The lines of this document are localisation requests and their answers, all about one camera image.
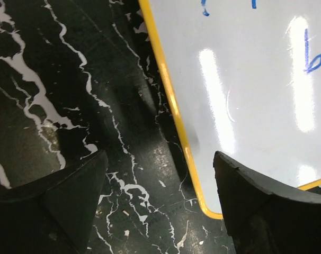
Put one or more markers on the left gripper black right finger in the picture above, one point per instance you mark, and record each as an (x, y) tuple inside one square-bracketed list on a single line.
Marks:
[(263, 215)]

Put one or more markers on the white board with orange frame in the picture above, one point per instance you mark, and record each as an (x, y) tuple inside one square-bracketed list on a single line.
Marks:
[(244, 78)]

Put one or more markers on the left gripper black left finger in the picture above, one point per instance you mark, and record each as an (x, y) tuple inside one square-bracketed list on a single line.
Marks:
[(53, 214)]

